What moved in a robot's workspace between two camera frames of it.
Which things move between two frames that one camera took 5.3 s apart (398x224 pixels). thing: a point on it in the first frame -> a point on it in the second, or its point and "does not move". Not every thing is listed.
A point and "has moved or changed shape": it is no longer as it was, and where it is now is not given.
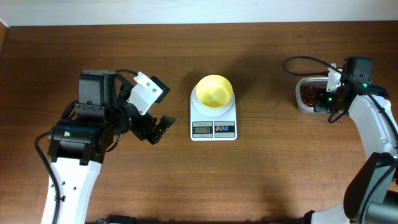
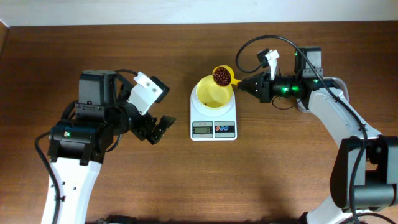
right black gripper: (319, 102) -> (263, 91)
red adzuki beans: (307, 93) has moved or changed shape
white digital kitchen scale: (212, 124) does not move
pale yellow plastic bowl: (214, 91) does not move
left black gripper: (142, 132) does not move
